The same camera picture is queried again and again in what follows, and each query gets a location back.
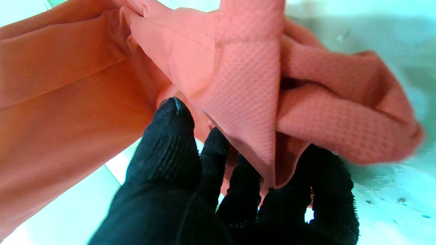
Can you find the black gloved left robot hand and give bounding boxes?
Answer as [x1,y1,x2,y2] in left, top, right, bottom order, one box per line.
[89,97,360,245]

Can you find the red shirt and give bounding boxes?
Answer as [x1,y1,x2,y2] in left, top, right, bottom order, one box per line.
[0,0,424,239]

